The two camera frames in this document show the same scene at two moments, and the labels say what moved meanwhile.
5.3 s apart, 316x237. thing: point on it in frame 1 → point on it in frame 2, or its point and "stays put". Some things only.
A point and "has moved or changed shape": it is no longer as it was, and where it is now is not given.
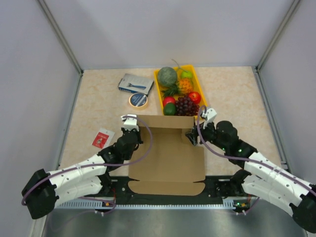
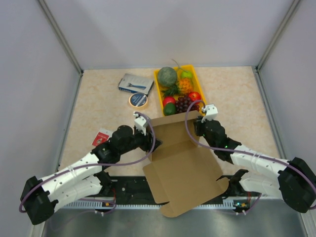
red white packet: [103, 138] stays put
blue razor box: [134, 84] stays put
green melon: [167, 76] stays put
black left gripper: [139, 141] → [147, 145]
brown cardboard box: [174, 164] has moved or changed shape
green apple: [186, 74] stays put
